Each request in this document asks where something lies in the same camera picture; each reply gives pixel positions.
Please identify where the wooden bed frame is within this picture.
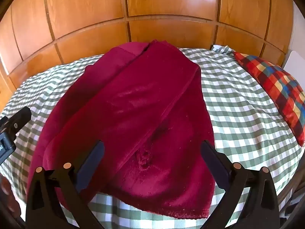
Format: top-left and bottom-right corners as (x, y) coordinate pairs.
(278, 164), (305, 223)

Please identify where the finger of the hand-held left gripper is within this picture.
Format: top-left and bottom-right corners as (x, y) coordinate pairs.
(0, 106), (32, 134)

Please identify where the wooden panelled wardrobe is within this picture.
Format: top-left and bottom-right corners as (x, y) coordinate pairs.
(0, 0), (294, 111)

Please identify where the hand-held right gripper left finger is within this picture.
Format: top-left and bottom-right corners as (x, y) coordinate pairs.
(26, 140), (105, 229)

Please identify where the green white checked bed sheet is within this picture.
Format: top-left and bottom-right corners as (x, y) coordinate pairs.
(0, 45), (302, 229)

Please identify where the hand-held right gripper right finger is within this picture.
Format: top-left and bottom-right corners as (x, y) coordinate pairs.
(201, 139), (280, 229)

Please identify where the dark red fleece garment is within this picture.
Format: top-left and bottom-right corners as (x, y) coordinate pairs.
(27, 39), (216, 221)

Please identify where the red plaid pillow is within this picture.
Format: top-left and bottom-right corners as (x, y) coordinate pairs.
(233, 52), (305, 148)

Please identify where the person's left hand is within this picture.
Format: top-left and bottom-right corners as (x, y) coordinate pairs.
(0, 175), (18, 211)

